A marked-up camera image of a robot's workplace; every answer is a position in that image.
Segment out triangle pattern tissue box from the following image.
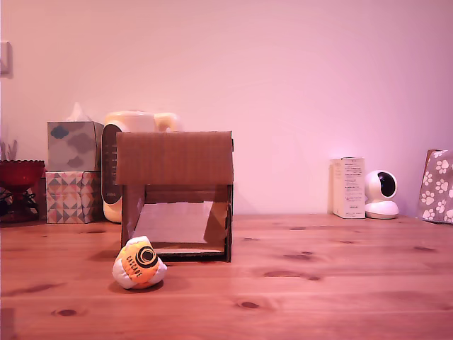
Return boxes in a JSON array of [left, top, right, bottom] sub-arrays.
[[45, 170, 103, 224]]

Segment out cardboard dice tower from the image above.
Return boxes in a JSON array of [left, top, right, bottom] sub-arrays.
[[115, 130, 235, 264]]

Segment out red glass bowl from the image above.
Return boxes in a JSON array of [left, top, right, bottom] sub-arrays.
[[0, 159, 47, 223]]

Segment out white tissue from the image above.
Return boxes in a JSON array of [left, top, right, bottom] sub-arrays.
[[65, 101, 93, 123]]

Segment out dried lavender stems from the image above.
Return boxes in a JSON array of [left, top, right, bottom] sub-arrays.
[[0, 140, 18, 162]]

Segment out orange and white footbag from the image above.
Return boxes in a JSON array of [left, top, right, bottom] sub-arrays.
[[112, 235, 168, 291]]

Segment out cream water bottle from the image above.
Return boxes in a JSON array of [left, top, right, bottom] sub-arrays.
[[101, 110, 183, 224]]

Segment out cloud print tissue box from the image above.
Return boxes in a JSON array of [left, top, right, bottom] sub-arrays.
[[46, 120, 105, 172]]

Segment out white printed carton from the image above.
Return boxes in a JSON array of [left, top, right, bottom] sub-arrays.
[[329, 157, 367, 220]]

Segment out grey paw print bag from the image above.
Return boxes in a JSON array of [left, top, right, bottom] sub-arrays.
[[416, 148, 453, 224]]

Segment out small white round camera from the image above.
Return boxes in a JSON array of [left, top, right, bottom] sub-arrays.
[[364, 169, 400, 220]]

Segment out white wall plate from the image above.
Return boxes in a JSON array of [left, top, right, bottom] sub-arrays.
[[0, 41, 14, 79]]

